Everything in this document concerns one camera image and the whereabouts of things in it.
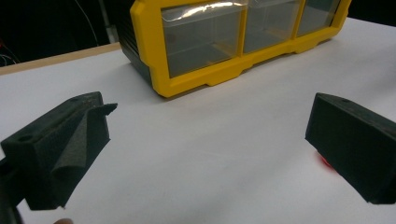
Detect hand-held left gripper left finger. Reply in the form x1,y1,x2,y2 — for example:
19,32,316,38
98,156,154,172
0,91,119,211

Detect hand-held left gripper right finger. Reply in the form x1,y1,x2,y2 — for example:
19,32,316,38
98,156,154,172
304,91,396,205

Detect small red object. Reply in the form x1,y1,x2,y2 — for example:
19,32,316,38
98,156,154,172
318,152,336,172

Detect clear plastic drawer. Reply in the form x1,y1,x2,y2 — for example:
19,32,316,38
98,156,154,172
243,0,303,54
296,0,342,37
161,1,248,79

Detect yellow and black drawer cabinet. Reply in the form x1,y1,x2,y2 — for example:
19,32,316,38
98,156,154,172
117,0,353,99

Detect grey metal stand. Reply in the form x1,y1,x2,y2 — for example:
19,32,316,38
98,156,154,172
98,0,120,45

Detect red and white wires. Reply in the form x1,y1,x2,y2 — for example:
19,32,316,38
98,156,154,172
0,38,21,67

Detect thin white cable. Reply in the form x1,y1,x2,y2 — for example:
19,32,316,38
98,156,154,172
74,0,100,47

